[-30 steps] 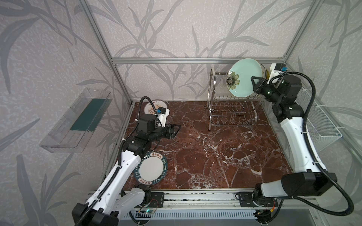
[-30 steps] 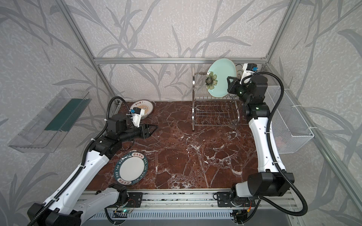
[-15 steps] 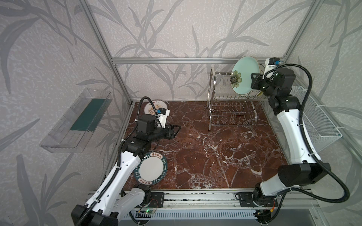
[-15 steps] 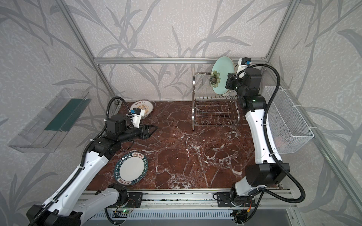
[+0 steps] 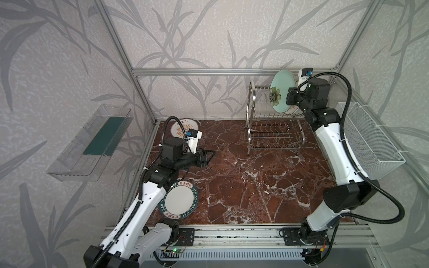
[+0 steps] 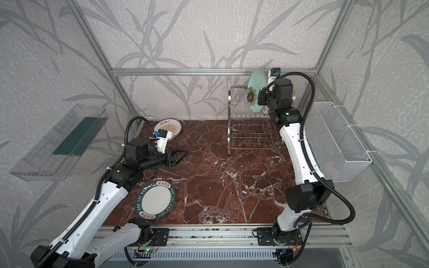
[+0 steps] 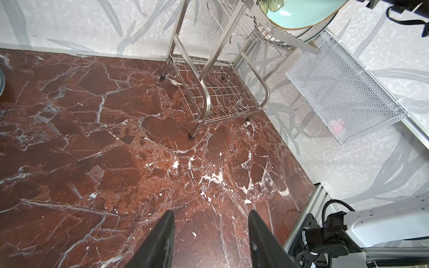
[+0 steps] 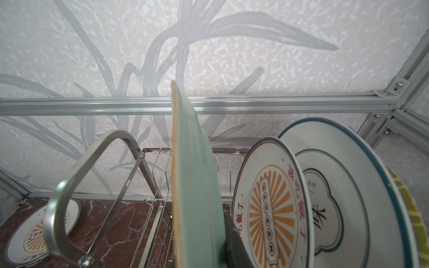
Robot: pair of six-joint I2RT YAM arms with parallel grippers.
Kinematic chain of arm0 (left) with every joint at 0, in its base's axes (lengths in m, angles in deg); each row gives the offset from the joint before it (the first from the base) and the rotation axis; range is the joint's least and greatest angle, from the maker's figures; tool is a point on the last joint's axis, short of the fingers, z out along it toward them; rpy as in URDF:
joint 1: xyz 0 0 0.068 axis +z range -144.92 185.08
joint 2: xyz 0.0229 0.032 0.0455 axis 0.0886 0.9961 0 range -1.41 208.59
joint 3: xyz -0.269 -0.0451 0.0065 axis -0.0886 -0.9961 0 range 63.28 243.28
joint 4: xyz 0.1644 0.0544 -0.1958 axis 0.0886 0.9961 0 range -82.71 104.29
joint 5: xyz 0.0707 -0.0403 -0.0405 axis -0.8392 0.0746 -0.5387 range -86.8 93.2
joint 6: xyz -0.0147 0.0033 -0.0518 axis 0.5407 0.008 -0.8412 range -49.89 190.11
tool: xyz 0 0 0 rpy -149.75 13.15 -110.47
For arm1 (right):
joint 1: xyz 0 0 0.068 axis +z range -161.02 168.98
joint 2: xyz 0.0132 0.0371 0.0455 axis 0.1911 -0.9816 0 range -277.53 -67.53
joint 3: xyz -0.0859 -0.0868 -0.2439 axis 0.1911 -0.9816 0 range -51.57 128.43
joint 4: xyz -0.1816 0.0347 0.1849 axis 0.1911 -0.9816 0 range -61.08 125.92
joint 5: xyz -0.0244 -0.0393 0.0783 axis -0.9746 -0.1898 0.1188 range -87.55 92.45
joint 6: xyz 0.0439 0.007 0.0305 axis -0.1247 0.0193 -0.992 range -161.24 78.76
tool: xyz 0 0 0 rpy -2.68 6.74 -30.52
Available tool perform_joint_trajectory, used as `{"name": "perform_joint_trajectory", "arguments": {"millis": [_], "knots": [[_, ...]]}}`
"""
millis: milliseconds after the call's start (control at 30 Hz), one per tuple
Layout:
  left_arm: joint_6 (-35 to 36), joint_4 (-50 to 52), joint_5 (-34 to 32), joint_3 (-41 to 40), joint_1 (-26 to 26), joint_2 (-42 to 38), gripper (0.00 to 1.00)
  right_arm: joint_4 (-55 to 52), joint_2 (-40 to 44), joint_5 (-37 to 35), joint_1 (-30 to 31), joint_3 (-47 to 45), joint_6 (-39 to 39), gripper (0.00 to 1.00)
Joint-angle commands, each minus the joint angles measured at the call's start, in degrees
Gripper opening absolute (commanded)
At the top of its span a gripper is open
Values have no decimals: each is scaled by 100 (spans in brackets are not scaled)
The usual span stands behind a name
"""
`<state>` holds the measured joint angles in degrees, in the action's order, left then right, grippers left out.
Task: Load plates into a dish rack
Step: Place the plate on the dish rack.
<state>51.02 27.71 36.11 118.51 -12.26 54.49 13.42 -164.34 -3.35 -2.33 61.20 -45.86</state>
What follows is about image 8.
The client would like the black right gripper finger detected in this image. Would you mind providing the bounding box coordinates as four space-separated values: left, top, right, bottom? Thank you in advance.
224 214 254 268

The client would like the large orange sunburst plate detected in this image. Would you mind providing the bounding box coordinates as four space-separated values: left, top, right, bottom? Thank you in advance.
4 197 81 268

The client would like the aluminium frame rail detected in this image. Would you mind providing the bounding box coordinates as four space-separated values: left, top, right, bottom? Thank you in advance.
1 30 429 187

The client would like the white plate green rim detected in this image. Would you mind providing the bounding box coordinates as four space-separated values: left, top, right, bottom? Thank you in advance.
279 117 420 268

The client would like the yellow woven bamboo plate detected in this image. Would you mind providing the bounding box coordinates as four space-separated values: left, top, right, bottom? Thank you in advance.
386 165 429 268

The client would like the green flower plate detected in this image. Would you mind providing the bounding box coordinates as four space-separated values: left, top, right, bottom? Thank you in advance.
171 81 227 268

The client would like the stainless steel dish rack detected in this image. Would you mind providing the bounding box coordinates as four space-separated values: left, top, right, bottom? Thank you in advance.
42 130 265 268

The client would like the small orange sunburst plate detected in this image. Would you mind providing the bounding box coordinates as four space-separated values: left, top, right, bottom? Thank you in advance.
231 137 315 268

